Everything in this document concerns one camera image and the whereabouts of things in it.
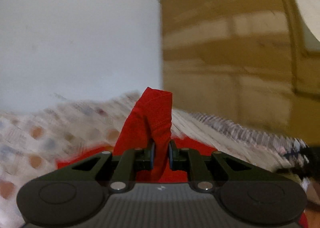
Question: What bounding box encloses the red knit garment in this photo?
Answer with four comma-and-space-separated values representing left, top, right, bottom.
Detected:
47, 88, 308, 227

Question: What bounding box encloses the black white striped bedsheet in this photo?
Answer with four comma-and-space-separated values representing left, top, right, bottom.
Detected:
192, 112, 320, 193

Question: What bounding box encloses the patterned dotted duvet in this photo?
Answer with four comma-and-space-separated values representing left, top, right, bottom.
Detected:
0, 91, 311, 228

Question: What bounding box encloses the brown wooden wardrobe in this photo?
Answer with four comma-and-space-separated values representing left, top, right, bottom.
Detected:
161, 0, 319, 145

